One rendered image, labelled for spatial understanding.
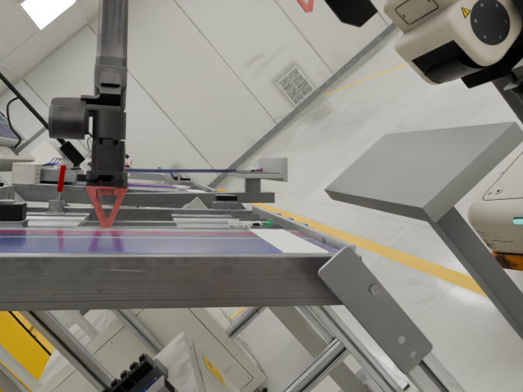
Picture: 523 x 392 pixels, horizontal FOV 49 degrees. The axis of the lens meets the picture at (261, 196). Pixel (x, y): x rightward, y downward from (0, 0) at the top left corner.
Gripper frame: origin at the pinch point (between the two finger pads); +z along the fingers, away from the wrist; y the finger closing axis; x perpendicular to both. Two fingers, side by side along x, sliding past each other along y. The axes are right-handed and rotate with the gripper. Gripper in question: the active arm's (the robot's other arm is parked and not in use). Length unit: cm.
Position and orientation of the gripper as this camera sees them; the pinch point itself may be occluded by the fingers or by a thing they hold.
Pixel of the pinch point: (106, 222)
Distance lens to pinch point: 105.4
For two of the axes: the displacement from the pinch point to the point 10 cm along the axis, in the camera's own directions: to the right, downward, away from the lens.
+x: 9.8, 0.3, 2.0
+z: -0.4, 10.0, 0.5
